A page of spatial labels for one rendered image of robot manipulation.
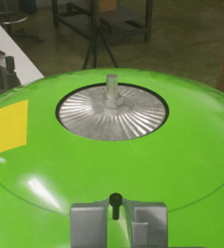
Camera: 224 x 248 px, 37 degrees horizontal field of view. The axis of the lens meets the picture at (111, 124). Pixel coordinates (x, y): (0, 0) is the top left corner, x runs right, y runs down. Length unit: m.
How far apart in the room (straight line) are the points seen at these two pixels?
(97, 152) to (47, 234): 0.07
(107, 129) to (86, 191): 0.07
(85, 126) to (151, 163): 0.07
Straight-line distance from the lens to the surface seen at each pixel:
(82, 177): 0.24
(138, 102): 0.32
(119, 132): 0.28
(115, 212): 0.18
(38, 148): 0.27
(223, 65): 0.99
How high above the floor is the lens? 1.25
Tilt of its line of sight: 34 degrees down
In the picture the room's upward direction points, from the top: straight up
